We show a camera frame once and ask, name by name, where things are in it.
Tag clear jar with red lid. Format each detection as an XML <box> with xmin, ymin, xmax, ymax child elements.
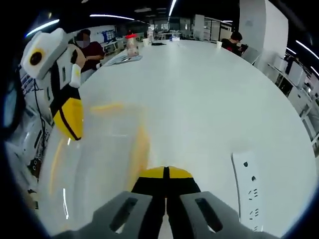
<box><xmin>125</xmin><ymin>33</ymin><xmax>141</xmax><ymax>58</ymax></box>

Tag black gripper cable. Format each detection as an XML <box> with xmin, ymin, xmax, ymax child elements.
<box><xmin>32</xmin><ymin>79</ymin><xmax>52</xmax><ymax>156</ymax></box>

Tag grey cloth mat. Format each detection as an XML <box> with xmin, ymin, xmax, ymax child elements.
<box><xmin>106</xmin><ymin>54</ymin><xmax>143</xmax><ymax>66</ymax></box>

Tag white square column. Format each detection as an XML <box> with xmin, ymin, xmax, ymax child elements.
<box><xmin>238</xmin><ymin>0</ymin><xmax>289</xmax><ymax>63</ymax></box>

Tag white table power strip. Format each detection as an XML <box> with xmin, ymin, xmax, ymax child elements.
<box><xmin>231</xmin><ymin>151</ymin><xmax>265</xmax><ymax>233</ymax></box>

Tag clear storage box yellow latches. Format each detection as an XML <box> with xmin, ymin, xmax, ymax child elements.
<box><xmin>41</xmin><ymin>101</ymin><xmax>153</xmax><ymax>232</ymax></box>

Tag clear storage box lid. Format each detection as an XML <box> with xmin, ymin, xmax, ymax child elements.
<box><xmin>49</xmin><ymin>102</ymin><xmax>153</xmax><ymax>225</ymax></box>

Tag grey office chair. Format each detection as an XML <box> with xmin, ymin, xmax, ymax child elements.
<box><xmin>242</xmin><ymin>46</ymin><xmax>262</xmax><ymax>66</ymax></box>

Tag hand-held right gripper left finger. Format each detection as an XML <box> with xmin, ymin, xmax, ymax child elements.
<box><xmin>53</xmin><ymin>166</ymin><xmax>167</xmax><ymax>239</ymax></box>

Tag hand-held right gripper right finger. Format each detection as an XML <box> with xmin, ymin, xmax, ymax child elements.
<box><xmin>165</xmin><ymin>166</ymin><xmax>278</xmax><ymax>239</ymax></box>

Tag person's left hand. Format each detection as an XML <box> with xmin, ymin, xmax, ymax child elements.
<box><xmin>70</xmin><ymin>45</ymin><xmax>87</xmax><ymax>66</ymax></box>

